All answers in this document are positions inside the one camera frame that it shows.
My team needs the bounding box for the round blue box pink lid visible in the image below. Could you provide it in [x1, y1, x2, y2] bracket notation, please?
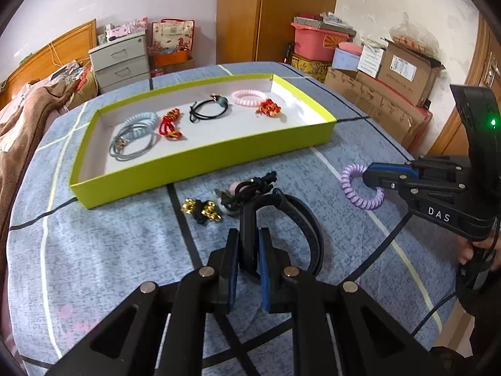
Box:
[332, 42, 363, 72]

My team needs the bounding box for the small brown cardboard box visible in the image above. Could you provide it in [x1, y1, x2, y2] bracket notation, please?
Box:
[151, 60, 195, 78]

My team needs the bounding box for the black gold bead bracelet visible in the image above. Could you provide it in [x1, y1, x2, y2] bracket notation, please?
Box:
[181, 199, 222, 225]

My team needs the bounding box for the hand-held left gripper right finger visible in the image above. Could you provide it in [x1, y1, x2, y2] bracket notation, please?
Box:
[256, 227, 437, 376]

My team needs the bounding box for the black wristband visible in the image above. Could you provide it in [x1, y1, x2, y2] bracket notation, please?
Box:
[235, 188, 325, 283]

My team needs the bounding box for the wooden door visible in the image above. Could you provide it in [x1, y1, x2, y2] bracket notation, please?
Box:
[428, 12, 501, 157]

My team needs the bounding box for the patterned cloth bundle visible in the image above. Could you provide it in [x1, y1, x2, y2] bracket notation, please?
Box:
[51, 60, 95, 87]

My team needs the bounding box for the green cardboard tray box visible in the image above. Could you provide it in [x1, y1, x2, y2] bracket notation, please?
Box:
[68, 72, 337, 210]

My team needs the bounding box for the black cable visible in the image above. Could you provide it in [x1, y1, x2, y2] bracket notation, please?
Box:
[413, 290, 458, 339]

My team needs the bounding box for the black bow hair tie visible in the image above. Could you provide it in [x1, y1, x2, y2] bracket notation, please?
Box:
[217, 171, 278, 218]

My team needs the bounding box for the brown blanket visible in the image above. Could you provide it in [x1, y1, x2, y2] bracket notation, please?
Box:
[0, 82, 85, 236]

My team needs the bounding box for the black teal bead hair tie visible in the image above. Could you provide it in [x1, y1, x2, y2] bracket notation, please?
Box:
[189, 94, 230, 123]

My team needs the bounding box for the yellow patterned box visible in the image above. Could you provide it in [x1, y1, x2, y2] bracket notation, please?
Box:
[290, 53, 333, 83]

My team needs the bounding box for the orange box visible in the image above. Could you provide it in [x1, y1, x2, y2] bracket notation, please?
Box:
[153, 51, 192, 67]

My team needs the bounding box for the stack of cardboard boxes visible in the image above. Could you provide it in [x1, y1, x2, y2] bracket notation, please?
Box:
[324, 66, 433, 153]

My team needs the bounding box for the grey elastic hair tie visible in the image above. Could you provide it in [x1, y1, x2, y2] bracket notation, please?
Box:
[110, 131, 155, 162]

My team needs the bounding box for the light blue spiral hair tie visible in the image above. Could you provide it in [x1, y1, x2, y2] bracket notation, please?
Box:
[117, 112, 158, 142]

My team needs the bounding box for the grey striped flat box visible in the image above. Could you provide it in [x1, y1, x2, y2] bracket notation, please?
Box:
[293, 13, 357, 38]

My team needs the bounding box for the wooden bed headboard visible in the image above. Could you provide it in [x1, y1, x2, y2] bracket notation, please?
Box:
[0, 19, 98, 108]

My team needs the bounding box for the pink clutter on nightstand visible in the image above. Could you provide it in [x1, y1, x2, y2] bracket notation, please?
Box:
[98, 18, 148, 44]

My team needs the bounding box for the cardboard box with label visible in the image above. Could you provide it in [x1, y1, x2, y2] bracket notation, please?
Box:
[378, 39, 445, 106]

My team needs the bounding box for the clear plastic bag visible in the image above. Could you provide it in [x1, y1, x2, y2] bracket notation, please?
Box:
[389, 12, 441, 53]

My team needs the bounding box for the pink plastic bin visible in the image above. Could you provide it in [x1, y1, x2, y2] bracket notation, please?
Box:
[290, 23, 353, 62]

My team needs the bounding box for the white labelled box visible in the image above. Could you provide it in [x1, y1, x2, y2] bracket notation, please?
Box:
[357, 39, 388, 80]

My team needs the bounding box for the person's right hand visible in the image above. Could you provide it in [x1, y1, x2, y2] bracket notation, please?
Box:
[458, 238, 501, 266]

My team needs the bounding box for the large wooden wardrobe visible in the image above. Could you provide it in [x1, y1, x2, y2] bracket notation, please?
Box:
[216, 0, 341, 65]

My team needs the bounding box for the red patterned gift bag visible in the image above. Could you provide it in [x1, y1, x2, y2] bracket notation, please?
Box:
[151, 18, 195, 53]

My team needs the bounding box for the red gold charm bracelet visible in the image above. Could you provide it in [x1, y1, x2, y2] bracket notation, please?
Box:
[255, 100, 283, 117]

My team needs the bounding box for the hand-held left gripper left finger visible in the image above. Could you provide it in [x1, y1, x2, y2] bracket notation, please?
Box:
[45, 228, 240, 376]

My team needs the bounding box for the purple spiral hair tie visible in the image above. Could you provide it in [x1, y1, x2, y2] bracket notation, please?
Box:
[340, 162, 386, 210]

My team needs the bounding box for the pink spiral hair tie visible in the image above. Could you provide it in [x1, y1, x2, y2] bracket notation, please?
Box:
[232, 89, 267, 107]

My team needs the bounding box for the grey drawer nightstand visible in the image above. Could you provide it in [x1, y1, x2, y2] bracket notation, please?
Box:
[88, 31, 151, 95]

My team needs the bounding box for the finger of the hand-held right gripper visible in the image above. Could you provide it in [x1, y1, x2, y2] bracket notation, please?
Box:
[362, 174, 466, 204]
[367, 163, 422, 177]

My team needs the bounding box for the red knotted cord bracelet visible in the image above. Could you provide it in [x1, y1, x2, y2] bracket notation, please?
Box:
[158, 109, 184, 140]

